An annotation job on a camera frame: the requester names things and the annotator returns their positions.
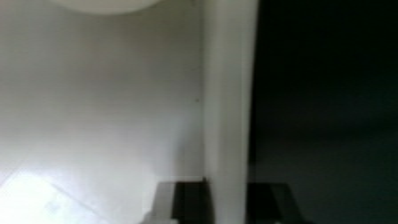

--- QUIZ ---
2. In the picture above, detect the white square table top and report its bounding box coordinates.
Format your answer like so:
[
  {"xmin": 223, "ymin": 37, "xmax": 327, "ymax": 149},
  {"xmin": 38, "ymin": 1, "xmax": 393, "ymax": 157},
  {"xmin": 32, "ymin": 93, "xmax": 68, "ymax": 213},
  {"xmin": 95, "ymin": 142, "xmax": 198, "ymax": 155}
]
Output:
[{"xmin": 0, "ymin": 0, "xmax": 260, "ymax": 224}]

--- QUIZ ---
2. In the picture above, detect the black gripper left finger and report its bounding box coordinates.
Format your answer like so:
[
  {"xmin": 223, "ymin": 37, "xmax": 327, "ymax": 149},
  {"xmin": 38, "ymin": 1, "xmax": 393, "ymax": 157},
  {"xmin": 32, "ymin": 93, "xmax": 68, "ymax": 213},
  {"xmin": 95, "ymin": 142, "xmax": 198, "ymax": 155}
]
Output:
[{"xmin": 141, "ymin": 180, "xmax": 214, "ymax": 224}]

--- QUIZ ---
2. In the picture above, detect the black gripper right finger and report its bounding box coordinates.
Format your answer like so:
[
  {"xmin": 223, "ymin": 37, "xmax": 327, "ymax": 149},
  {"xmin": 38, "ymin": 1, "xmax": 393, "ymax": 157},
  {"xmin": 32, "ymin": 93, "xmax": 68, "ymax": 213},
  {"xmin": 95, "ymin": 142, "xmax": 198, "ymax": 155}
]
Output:
[{"xmin": 247, "ymin": 183, "xmax": 308, "ymax": 224}]

